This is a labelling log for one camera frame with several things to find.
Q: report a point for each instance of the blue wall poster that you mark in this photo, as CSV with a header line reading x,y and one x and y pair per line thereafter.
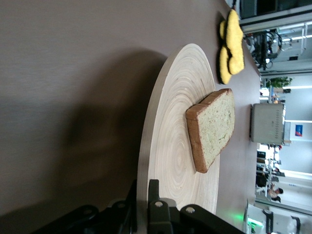
x,y
298,130

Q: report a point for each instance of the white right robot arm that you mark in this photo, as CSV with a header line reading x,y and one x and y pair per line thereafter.
x,y
280,224

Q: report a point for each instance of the seated person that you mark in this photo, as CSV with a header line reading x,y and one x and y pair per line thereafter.
x,y
275,193

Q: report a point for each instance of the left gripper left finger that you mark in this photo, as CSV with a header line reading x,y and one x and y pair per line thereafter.
x,y
97,221

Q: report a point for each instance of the black equipment rack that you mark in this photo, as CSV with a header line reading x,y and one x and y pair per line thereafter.
x,y
267,48

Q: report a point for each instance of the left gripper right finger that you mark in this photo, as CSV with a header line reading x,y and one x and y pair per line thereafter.
x,y
185,221

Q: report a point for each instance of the green potted plant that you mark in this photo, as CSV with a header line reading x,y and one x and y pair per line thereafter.
x,y
279,82

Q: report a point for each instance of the round wooden plate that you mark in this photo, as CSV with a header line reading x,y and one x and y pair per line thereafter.
x,y
170,146

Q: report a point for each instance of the beige chrome two-slot toaster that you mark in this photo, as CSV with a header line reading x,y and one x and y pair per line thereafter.
x,y
267,123

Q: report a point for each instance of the yellow quilted oven mitt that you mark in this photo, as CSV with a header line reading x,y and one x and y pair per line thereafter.
x,y
224,68
235,44

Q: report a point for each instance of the brown crust bread slice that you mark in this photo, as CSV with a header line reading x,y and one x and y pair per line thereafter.
x,y
214,131

